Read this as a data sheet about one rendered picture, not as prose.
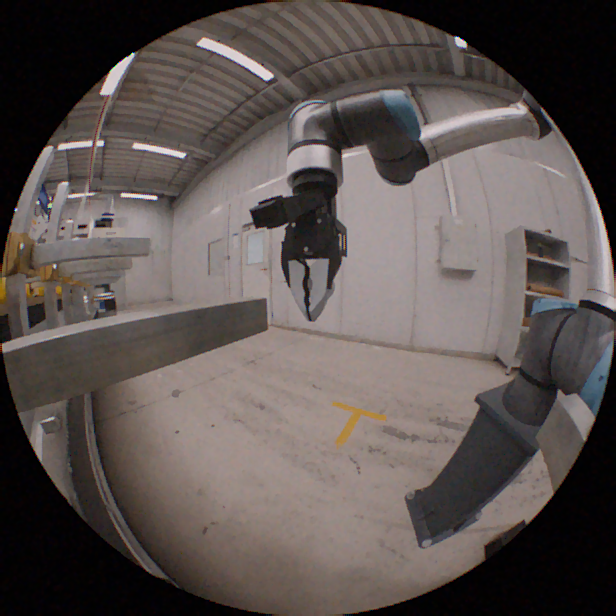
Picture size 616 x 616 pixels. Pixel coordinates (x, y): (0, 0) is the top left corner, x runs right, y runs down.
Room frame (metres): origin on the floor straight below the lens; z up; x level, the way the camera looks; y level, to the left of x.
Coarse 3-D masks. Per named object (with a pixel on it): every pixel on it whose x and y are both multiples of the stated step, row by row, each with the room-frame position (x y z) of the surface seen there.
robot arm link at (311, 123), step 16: (304, 112) 0.23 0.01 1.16; (320, 112) 0.21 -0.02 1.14; (288, 128) 0.27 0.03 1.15; (304, 128) 0.23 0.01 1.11; (320, 128) 0.22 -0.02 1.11; (336, 128) 0.22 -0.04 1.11; (288, 144) 0.25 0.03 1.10; (304, 144) 0.23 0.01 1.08; (320, 144) 0.23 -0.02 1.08; (336, 144) 0.24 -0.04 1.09
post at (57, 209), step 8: (64, 184) 0.11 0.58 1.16; (64, 192) 0.12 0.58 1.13; (56, 200) 0.10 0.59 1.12; (64, 200) 0.13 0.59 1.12; (56, 208) 0.11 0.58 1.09; (56, 216) 0.11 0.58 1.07; (48, 224) 0.09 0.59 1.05; (56, 224) 0.12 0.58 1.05; (48, 232) 0.10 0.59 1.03; (56, 232) 0.12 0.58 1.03; (48, 240) 0.10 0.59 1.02; (56, 240) 0.13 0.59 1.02; (48, 288) 0.11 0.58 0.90; (48, 296) 0.11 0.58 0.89; (48, 304) 0.10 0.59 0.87; (56, 304) 0.13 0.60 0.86; (48, 312) 0.10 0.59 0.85; (56, 312) 0.13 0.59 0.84; (48, 320) 0.10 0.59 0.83; (56, 320) 0.12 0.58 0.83; (48, 328) 0.09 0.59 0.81
